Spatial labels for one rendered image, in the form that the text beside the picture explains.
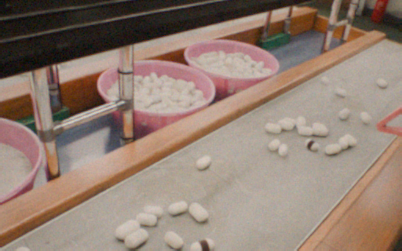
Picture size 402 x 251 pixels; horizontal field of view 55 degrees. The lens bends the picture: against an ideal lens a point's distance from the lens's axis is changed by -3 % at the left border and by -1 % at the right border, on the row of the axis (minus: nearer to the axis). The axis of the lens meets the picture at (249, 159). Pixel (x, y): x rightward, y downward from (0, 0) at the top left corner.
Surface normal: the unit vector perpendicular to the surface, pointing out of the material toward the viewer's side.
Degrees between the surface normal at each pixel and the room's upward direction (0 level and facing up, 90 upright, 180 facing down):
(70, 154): 0
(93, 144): 0
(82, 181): 0
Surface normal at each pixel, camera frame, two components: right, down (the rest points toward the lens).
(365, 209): 0.16, -0.80
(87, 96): 0.80, 0.45
